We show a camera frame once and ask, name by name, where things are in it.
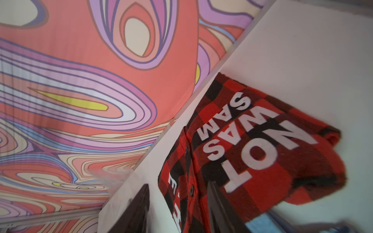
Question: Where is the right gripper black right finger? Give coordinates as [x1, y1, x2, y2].
[207, 182, 251, 233]

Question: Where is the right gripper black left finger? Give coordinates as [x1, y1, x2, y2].
[109, 184, 150, 233]

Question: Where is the red black buffalo plaid shirt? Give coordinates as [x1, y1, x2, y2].
[158, 73, 346, 233]

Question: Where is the light blue shirt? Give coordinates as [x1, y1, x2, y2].
[245, 210, 296, 233]

